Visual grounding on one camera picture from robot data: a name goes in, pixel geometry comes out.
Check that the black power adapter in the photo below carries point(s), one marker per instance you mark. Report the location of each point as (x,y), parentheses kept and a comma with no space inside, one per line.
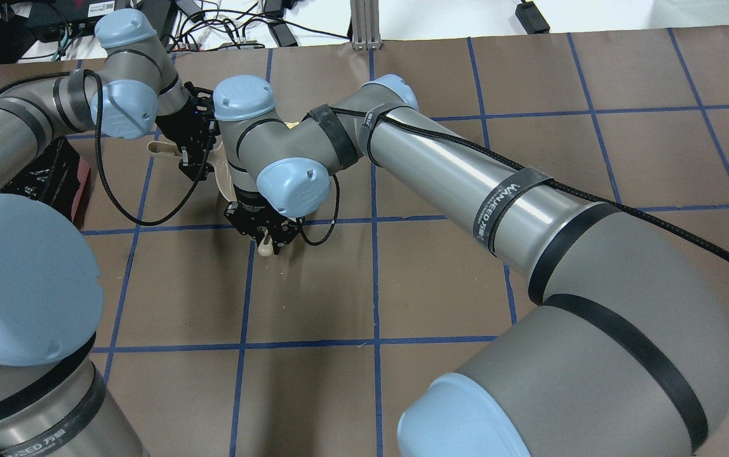
(531,18)

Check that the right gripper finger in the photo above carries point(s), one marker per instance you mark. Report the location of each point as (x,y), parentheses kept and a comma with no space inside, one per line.
(283,234)
(244,221)

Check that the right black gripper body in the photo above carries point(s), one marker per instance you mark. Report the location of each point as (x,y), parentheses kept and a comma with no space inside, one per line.
(256,212)

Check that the white plastic dustpan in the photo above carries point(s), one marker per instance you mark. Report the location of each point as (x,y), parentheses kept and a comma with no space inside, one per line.
(217,159)

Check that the bin with black bag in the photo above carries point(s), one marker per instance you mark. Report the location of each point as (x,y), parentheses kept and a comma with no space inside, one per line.
(57,177)

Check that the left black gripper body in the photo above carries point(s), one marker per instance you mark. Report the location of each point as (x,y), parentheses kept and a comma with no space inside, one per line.
(184,134)

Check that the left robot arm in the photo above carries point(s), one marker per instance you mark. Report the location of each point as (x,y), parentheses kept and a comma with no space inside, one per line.
(53,400)

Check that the aluminium frame post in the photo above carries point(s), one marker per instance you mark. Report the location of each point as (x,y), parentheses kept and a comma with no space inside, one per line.
(365,25)

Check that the white hand brush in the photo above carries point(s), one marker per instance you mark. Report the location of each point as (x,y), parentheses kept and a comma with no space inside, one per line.
(265,247)

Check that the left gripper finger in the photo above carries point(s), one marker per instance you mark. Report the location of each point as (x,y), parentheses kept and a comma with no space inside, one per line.
(185,165)
(202,166)

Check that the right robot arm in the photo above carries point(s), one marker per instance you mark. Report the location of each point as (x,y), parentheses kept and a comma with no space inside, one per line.
(626,352)

